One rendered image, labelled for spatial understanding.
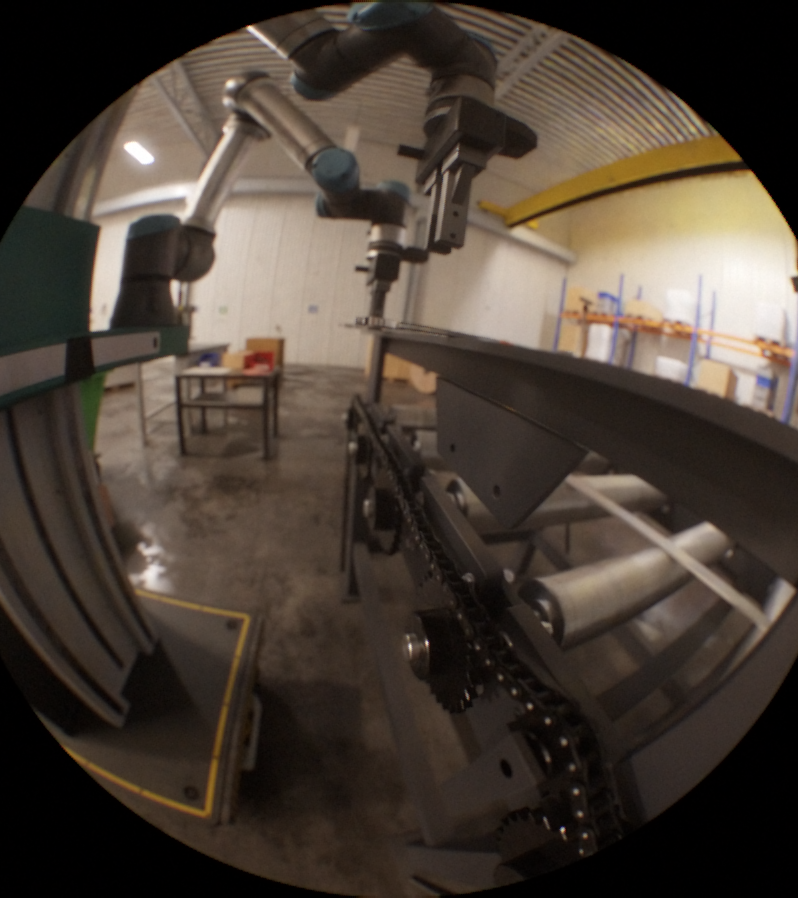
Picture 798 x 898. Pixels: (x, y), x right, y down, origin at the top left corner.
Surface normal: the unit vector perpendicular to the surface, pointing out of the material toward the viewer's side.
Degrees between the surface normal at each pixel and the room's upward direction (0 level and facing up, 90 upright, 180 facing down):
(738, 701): 90
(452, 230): 90
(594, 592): 20
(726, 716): 90
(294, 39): 141
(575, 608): 37
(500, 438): 90
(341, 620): 0
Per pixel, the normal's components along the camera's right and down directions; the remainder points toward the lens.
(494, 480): -0.96, -0.04
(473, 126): 0.23, 0.37
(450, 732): 0.13, -0.93
